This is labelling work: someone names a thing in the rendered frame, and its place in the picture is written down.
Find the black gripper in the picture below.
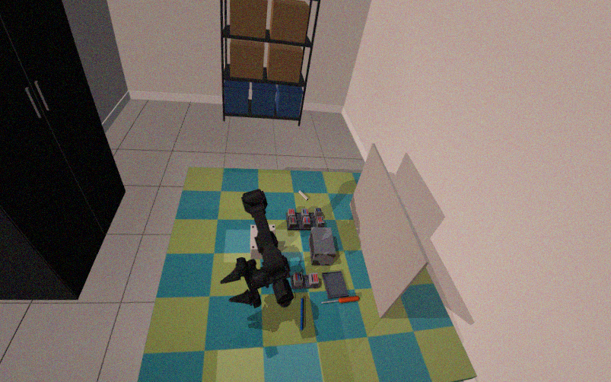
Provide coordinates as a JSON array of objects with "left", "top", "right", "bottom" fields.
[{"left": 220, "top": 257, "right": 270, "bottom": 308}]

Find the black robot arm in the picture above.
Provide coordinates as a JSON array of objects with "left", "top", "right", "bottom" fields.
[{"left": 241, "top": 189, "right": 294, "bottom": 304}]

